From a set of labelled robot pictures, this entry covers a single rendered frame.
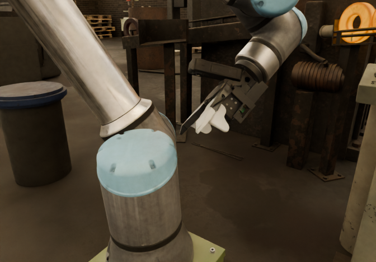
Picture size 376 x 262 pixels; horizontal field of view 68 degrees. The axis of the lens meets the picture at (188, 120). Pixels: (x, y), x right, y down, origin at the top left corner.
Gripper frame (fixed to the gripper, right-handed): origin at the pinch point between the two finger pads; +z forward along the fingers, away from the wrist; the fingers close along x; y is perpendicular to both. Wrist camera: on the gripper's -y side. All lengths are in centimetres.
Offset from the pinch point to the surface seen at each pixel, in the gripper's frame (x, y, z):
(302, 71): 54, 30, -66
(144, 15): 331, -105, -137
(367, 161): 11, 48, -32
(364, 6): 30, 25, -88
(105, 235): 48, 10, 39
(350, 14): 36, 25, -88
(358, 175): 15, 51, -29
